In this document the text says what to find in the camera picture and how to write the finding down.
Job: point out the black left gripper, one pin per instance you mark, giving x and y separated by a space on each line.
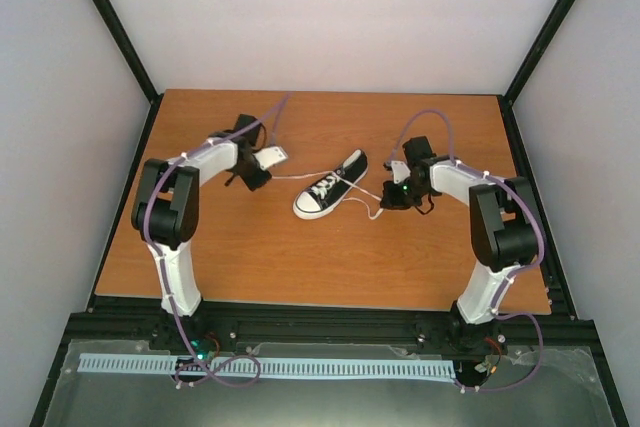
258 183

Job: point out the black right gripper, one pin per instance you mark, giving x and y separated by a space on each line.
390 200

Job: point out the white shoelace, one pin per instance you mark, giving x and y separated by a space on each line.
372 215

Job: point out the black white canvas sneaker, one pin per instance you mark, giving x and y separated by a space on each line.
323 196

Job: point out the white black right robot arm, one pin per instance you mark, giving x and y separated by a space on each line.
505 234

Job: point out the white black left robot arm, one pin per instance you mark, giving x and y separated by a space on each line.
167 206

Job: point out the clear acrylic cover plate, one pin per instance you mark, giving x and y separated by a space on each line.
555 387

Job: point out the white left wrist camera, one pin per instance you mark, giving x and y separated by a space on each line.
270 157

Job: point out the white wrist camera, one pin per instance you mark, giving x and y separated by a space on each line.
270 157
399 170

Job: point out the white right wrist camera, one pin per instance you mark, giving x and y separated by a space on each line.
399 170

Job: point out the light blue slotted cable duct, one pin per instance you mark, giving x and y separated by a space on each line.
271 368

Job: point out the black aluminium frame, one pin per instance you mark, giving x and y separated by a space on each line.
119 319

